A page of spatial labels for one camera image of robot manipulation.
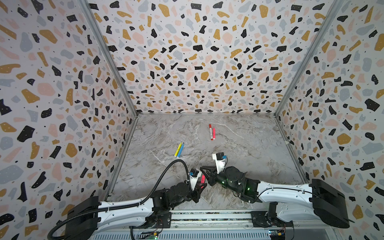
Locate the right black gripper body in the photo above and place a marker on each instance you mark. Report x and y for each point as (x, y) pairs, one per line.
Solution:
(214, 177)

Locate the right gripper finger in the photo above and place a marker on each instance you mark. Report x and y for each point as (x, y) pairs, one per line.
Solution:
(212, 180)
(208, 170)

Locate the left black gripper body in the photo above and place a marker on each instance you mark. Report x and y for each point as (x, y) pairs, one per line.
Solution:
(195, 192)

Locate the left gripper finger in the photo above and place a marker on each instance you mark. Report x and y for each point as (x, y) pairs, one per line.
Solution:
(196, 195)
(201, 186)

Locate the white pen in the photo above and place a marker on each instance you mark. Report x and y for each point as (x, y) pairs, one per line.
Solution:
(211, 134)

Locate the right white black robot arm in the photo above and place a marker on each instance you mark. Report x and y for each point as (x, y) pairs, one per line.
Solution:
(288, 203)

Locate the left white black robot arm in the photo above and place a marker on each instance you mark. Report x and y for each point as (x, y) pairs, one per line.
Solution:
(83, 227)

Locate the blue green pen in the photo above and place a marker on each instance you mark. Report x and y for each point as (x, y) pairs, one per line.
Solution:
(180, 150)

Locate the yellow highlighter pen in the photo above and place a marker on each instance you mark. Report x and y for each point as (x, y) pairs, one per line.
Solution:
(178, 149)

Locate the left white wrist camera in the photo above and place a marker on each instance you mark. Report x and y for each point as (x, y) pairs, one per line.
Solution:
(194, 176)

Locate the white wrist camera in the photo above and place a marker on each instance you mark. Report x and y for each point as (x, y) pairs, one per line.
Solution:
(220, 160)
(194, 176)

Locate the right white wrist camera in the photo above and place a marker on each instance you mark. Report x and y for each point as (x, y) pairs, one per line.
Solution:
(220, 160)

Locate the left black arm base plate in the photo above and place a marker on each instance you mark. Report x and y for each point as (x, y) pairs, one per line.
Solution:
(158, 221)

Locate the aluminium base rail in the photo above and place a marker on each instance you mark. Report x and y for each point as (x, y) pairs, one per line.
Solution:
(222, 225)

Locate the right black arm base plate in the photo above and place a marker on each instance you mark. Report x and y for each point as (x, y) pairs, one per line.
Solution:
(269, 218)

